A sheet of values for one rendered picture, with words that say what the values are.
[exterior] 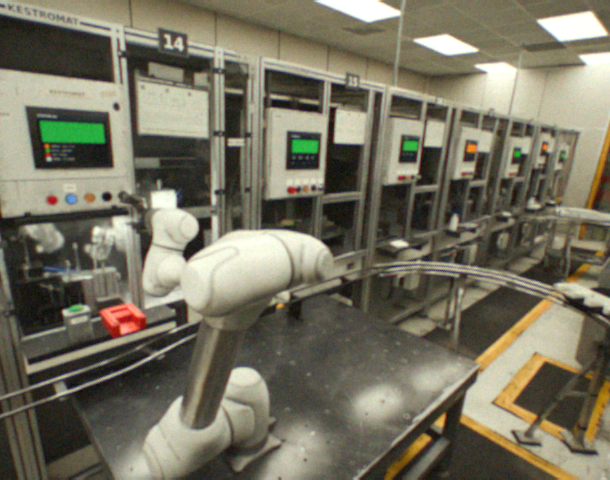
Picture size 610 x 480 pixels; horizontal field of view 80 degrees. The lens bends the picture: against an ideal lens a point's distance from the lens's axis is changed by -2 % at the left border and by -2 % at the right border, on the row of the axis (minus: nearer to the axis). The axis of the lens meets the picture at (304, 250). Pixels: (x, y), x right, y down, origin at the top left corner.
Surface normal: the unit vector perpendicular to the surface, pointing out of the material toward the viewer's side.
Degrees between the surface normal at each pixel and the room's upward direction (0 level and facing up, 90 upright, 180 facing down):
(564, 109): 90
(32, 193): 90
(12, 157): 90
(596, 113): 90
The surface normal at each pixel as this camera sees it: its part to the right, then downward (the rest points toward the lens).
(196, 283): -0.65, 0.11
